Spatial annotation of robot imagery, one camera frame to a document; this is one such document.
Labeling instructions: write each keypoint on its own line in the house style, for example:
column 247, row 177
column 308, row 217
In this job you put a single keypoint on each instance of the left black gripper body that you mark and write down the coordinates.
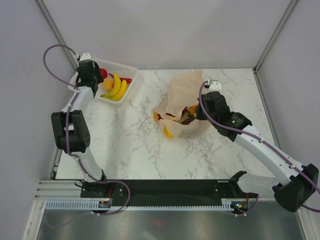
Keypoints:
column 97, row 76

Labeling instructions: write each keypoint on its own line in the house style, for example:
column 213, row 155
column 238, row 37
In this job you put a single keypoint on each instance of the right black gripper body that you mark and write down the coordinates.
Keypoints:
column 210, row 115

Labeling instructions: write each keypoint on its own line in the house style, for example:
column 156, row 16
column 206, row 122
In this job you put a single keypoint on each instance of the peach banana-print plastic bag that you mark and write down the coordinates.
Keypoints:
column 183, row 91

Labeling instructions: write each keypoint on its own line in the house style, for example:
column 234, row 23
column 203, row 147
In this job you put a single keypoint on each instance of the fake yellow lemon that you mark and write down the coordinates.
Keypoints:
column 167, row 133

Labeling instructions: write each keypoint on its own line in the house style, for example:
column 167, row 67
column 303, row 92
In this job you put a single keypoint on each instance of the fake orange pineapple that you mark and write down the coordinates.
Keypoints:
column 189, row 112

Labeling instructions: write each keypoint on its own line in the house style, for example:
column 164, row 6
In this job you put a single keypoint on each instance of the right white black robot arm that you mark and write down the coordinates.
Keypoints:
column 240, row 130

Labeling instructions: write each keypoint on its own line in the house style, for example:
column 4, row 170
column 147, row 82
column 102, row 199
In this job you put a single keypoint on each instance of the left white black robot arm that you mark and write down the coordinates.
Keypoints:
column 71, row 132

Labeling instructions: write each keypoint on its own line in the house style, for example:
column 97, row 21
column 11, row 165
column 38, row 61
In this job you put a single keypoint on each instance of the fake orange fruit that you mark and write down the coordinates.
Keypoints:
column 108, row 84

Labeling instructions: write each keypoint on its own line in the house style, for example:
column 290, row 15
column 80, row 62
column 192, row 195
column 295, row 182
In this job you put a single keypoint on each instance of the fake yellow banana bunch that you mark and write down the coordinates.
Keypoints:
column 118, row 91

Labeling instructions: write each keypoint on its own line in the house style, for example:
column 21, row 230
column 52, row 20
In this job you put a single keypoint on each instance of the fake red chili pepper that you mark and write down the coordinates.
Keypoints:
column 128, row 80

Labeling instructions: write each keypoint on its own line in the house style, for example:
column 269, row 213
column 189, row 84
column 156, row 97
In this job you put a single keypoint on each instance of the white plastic fruit basket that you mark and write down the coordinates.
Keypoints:
column 82, row 96

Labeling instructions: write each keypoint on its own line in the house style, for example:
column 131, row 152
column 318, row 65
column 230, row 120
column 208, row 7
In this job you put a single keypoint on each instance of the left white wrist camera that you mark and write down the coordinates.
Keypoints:
column 83, row 57

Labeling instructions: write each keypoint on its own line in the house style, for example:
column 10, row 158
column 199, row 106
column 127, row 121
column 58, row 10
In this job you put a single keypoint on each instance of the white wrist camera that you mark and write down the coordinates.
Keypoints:
column 83, row 57
column 212, row 85

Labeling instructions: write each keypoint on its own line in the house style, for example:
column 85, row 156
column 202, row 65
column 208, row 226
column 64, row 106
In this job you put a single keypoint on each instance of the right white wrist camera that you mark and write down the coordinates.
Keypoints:
column 212, row 85

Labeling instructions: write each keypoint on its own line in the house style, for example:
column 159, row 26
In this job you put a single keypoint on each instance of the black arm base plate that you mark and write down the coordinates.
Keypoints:
column 165, row 192

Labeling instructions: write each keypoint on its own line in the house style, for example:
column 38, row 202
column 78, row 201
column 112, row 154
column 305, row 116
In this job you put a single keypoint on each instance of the aluminium frame rail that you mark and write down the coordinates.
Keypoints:
column 47, row 188

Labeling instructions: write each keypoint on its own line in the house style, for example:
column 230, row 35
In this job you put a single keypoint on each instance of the white slotted cable duct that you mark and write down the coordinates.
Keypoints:
column 96, row 205

